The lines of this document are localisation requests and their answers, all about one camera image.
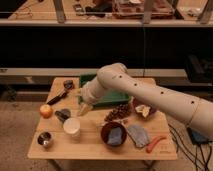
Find orange apple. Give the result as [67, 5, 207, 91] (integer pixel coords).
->
[39, 104, 53, 119]

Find orange carrot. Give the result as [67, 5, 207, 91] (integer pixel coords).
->
[146, 136, 167, 153]

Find grey folded cloth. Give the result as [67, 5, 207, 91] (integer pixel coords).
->
[127, 124, 150, 148]

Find maroon bowl with food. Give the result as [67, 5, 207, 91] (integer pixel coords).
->
[132, 98, 156, 119]

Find wooden table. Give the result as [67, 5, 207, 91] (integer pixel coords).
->
[27, 77, 178, 171]

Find small metal cup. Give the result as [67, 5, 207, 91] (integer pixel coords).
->
[37, 132, 53, 148]

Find dark grey eraser block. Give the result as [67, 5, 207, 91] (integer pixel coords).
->
[55, 109, 71, 123]

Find black box on floor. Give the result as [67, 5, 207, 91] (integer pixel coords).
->
[187, 128, 210, 145]

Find brown pine cone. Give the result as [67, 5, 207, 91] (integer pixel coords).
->
[104, 104, 131, 122]

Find black handled kitchen tool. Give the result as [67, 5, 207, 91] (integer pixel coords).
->
[47, 80, 74, 105]

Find cream food piece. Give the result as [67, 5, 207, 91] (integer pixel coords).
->
[135, 105, 150, 118]

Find black floor cables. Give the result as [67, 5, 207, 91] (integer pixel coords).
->
[168, 123, 213, 171]

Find white paper cup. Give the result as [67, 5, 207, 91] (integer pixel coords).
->
[63, 118, 80, 137]

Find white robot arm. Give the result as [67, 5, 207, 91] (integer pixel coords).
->
[81, 63, 213, 140]

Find green plastic tray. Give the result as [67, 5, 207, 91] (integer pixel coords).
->
[79, 74, 130, 108]

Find blue grey sponge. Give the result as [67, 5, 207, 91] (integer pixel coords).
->
[107, 127, 122, 146]

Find maroon bowl with sponge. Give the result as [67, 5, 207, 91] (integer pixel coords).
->
[100, 122, 127, 147]

